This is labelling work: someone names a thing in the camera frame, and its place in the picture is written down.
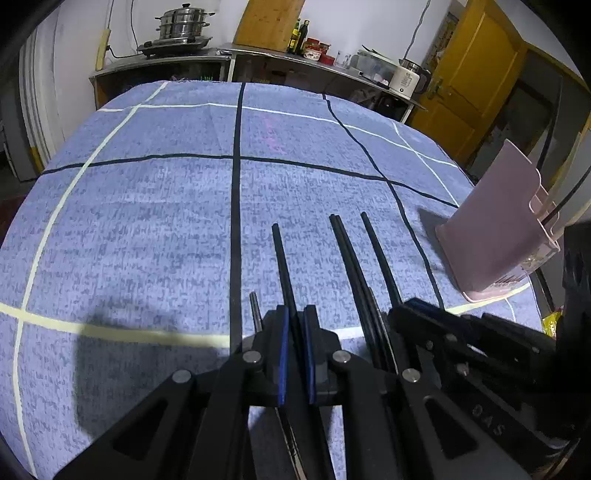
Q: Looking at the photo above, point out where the stainless steamer pot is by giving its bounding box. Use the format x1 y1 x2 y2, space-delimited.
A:
154 3 216 41

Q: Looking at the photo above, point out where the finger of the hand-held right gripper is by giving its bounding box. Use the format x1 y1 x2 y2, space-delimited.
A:
389 302 472 385
405 296 556 366

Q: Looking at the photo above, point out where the black gas stove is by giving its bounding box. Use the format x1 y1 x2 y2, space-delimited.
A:
137 36 213 59

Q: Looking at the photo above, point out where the grey wall cable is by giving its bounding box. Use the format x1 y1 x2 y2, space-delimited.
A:
406 0 431 61

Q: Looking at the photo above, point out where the grey refrigerator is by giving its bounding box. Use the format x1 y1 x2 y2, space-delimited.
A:
531 76 591 195

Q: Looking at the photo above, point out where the blue checked tablecloth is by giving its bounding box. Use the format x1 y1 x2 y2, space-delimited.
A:
0 79 546 480

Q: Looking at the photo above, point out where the white plastic container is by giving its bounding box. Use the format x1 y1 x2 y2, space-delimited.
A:
355 48 399 87

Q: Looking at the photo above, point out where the white electric kettle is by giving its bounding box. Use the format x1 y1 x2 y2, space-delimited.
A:
388 58 433 99

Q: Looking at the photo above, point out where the dark grey chopstick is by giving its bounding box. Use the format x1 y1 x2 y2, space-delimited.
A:
249 292 264 333

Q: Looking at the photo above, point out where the low steel cabinet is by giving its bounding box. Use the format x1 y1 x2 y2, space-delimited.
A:
89 48 232 110

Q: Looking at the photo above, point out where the pink plastic utensil basket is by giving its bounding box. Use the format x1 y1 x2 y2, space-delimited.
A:
436 139 563 304

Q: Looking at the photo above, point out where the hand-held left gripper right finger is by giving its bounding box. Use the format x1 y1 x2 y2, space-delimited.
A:
302 305 532 480

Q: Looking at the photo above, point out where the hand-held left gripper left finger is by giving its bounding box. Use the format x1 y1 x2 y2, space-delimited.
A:
55 305 291 480

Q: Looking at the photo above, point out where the white sliding door frame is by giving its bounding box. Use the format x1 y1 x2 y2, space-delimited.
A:
17 9 62 168

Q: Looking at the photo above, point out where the yellow wooden door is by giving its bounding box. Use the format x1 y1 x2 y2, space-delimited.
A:
405 0 528 161

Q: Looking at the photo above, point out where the stainless steel counter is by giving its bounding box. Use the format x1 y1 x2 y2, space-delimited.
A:
217 42 428 123

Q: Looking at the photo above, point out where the yellowed power strip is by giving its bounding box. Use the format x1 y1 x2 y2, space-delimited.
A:
94 27 112 71

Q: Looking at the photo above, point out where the yellow door frame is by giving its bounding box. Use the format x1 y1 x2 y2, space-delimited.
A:
522 39 587 86

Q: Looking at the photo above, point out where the wooden cutting board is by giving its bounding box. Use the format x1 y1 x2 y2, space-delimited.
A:
234 0 307 51

